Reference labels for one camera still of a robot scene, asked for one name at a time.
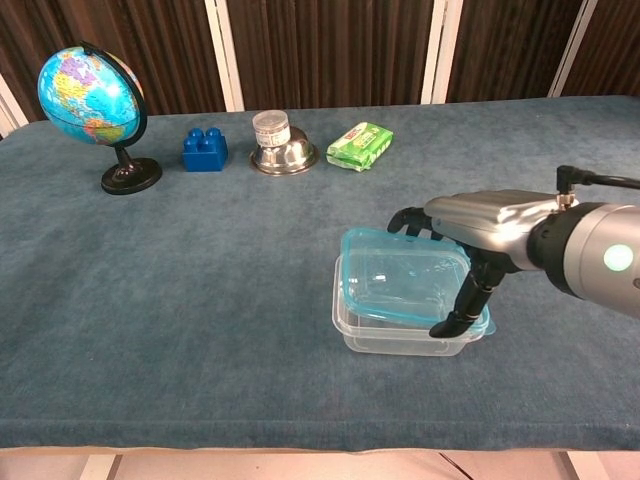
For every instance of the white partition frame post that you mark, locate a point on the white partition frame post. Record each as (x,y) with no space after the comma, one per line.
(11,112)
(442,50)
(572,50)
(224,55)

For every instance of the green wet wipes pack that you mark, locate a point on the green wet wipes pack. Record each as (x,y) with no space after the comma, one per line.
(360,145)

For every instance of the small desk globe black stand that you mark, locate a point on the small desk globe black stand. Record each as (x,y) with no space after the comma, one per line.
(87,100)

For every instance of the upturned stainless steel bowl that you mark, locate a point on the upturned stainless steel bowl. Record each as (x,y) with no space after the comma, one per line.
(285,160)

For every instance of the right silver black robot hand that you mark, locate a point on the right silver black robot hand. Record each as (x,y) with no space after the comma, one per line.
(480,215)

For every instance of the blue translucent plastic lid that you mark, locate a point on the blue translucent plastic lid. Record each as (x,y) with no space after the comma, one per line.
(400,275)

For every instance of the small clear round jar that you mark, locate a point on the small clear round jar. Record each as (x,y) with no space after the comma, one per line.
(271,130)

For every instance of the blue plastic building block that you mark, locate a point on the blue plastic building block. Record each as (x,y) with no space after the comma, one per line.
(204,155)

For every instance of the clear plastic food container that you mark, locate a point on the clear plastic food container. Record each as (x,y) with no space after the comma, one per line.
(390,342)

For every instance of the blue table cloth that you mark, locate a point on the blue table cloth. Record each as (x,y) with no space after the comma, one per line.
(200,300)

